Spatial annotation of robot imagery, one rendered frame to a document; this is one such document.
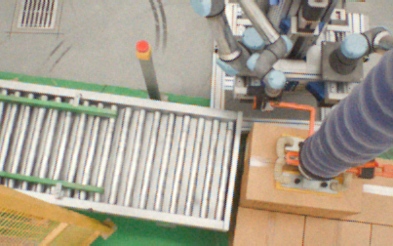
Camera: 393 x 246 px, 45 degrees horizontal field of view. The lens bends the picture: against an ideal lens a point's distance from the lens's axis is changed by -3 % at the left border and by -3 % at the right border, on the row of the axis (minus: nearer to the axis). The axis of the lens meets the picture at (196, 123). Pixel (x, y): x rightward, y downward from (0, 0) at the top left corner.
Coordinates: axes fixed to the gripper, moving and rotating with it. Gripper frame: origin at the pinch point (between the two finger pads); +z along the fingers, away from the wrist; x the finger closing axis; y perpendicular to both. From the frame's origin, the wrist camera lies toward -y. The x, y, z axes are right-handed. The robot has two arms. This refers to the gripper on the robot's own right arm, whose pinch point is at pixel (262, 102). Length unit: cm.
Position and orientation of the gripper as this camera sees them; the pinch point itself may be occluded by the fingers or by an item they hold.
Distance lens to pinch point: 247.0
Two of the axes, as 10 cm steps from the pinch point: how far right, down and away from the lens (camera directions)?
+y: 9.9, 1.4, -0.4
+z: 0.0, 2.6, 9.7
